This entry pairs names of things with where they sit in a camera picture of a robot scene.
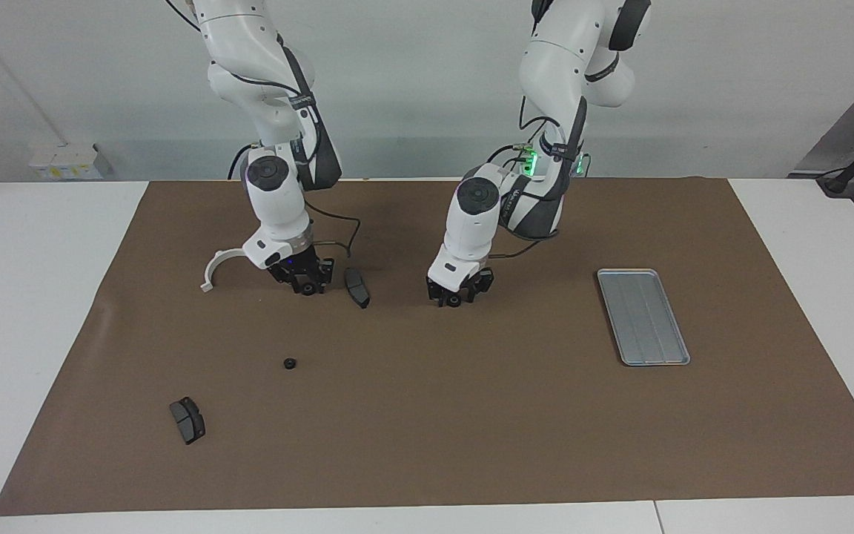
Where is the silver grooved metal tray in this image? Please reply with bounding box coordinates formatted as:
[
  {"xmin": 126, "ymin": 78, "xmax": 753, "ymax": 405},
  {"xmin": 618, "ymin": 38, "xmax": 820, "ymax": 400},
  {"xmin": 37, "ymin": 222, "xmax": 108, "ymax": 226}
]
[{"xmin": 596, "ymin": 268, "xmax": 692, "ymax": 367}]

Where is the long grey brake pad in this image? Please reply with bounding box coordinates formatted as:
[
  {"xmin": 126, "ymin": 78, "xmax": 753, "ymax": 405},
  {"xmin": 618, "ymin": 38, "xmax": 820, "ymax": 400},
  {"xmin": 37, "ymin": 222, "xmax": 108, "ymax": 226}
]
[{"xmin": 343, "ymin": 267, "xmax": 371, "ymax": 309}]

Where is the brown table mat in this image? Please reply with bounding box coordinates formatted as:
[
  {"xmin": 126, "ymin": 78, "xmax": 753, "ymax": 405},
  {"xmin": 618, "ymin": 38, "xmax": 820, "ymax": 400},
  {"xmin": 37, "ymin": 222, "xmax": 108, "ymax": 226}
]
[{"xmin": 0, "ymin": 177, "xmax": 854, "ymax": 517}]

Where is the short grey brake pad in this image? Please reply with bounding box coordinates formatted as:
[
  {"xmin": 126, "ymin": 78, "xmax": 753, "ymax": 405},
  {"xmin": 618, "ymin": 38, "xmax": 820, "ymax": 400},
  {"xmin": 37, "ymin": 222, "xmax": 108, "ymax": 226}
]
[{"xmin": 169, "ymin": 397, "xmax": 206, "ymax": 446}]

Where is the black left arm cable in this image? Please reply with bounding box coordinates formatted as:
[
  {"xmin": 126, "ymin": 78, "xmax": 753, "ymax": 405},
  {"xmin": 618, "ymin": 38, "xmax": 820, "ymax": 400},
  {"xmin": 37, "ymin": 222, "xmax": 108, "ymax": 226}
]
[{"xmin": 488, "ymin": 93, "xmax": 563, "ymax": 260}]

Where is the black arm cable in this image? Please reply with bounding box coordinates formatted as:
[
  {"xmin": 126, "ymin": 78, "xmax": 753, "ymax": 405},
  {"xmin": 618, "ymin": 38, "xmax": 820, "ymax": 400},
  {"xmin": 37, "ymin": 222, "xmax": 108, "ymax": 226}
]
[
  {"xmin": 488, "ymin": 93, "xmax": 563, "ymax": 260},
  {"xmin": 164, "ymin": 0, "xmax": 363, "ymax": 259}
]

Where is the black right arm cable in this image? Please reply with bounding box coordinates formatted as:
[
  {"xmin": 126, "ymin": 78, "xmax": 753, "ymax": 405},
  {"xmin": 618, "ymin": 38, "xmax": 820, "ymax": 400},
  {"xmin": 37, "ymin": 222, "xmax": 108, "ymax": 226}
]
[{"xmin": 164, "ymin": 0, "xmax": 363, "ymax": 259}]

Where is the white curved plastic bracket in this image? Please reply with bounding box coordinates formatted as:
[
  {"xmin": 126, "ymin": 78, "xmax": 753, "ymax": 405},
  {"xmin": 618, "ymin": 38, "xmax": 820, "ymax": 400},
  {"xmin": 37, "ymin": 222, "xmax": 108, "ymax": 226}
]
[{"xmin": 200, "ymin": 249, "xmax": 254, "ymax": 293}]

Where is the black base power cable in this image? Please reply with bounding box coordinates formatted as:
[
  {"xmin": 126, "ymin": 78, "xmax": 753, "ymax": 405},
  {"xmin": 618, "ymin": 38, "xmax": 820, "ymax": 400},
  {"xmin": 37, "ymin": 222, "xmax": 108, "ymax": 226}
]
[{"xmin": 486, "ymin": 143, "xmax": 528, "ymax": 170}]

